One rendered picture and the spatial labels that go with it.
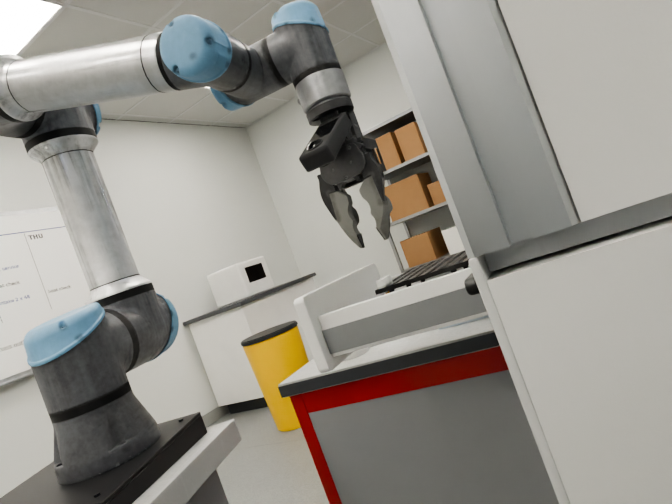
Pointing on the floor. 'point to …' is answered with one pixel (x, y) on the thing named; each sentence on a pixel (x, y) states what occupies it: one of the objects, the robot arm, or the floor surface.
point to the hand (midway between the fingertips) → (369, 235)
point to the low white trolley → (421, 423)
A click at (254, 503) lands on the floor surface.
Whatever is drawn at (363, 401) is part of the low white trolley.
